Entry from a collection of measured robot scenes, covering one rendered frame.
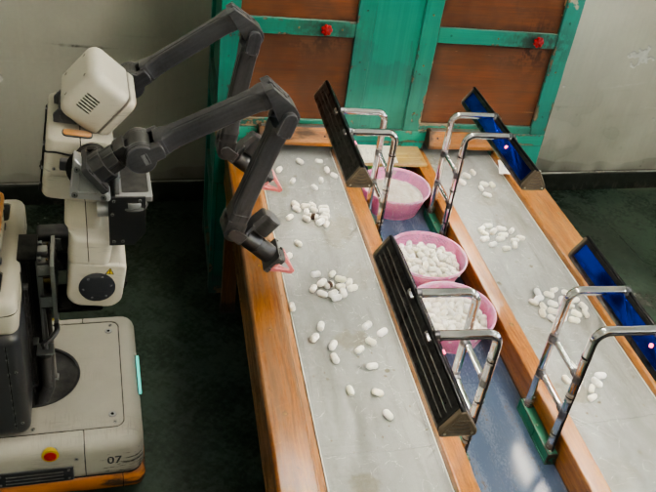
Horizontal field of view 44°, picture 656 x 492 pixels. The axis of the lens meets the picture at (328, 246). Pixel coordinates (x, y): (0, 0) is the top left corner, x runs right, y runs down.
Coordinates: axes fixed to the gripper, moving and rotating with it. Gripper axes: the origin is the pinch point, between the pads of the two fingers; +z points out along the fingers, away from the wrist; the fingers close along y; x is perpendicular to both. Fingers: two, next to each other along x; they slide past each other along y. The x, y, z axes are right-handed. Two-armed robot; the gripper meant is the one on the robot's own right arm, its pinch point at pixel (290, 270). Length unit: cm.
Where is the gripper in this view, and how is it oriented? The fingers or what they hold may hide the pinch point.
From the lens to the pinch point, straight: 240.4
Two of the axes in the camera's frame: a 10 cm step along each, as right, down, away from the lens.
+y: -1.7, -5.7, 8.1
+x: -7.3, 6.2, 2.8
